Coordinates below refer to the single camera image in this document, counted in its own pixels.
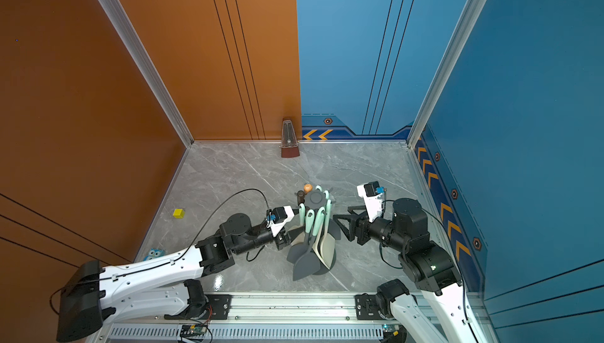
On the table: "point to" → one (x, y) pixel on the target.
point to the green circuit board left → (193, 330)
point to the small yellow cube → (178, 213)
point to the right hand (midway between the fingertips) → (342, 213)
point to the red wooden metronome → (289, 144)
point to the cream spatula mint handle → (318, 231)
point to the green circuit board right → (391, 328)
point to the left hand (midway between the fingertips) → (303, 214)
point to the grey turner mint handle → (307, 262)
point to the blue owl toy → (154, 253)
